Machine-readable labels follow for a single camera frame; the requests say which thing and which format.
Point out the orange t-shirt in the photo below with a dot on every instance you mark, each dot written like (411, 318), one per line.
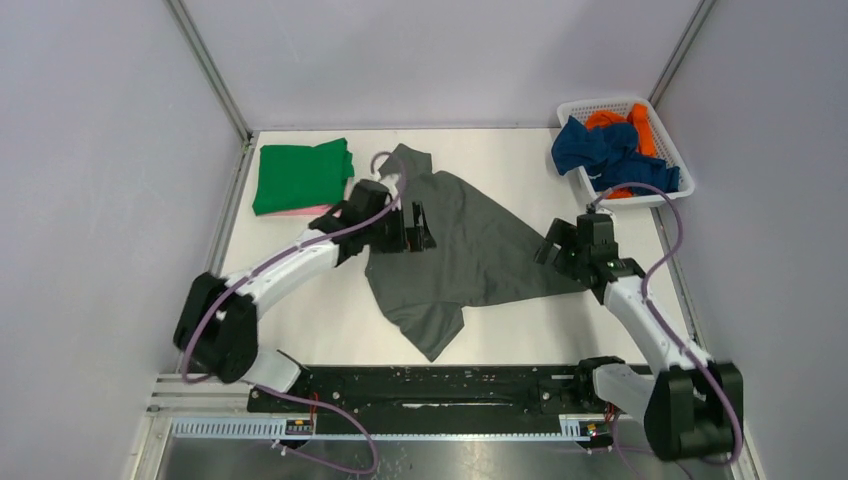
(639, 126)

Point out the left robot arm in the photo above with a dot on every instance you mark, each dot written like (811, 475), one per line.
(218, 326)

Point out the folded pink t-shirt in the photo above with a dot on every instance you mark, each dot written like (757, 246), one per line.
(306, 211)

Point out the white plastic basket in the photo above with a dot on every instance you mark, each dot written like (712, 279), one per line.
(666, 150)

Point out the grey t-shirt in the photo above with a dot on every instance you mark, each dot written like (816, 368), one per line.
(483, 256)

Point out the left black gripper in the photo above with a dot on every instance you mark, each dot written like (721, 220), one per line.
(417, 237)

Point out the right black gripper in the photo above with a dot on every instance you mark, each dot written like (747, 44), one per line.
(564, 234)

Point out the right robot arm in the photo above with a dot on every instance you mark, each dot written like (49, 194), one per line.
(690, 406)

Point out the folded green t-shirt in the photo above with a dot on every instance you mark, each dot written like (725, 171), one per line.
(293, 177)

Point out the blue t-shirt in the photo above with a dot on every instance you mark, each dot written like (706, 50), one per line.
(576, 147)

